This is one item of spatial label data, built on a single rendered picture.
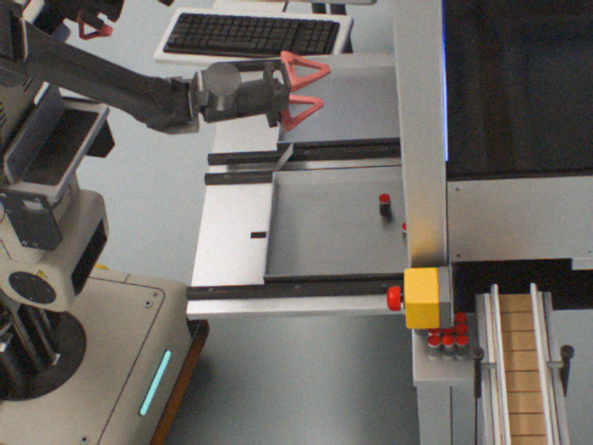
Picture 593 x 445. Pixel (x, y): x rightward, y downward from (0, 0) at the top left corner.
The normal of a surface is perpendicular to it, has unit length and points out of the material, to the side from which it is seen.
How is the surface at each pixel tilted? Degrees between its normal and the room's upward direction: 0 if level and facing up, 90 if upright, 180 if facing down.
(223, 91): 29
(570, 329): 90
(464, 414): 90
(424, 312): 90
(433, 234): 90
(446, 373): 0
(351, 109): 0
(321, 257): 0
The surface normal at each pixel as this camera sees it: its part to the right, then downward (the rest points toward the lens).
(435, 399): -0.06, 0.74
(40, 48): 0.84, -0.26
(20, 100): 0.96, 0.22
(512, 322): -0.12, -0.67
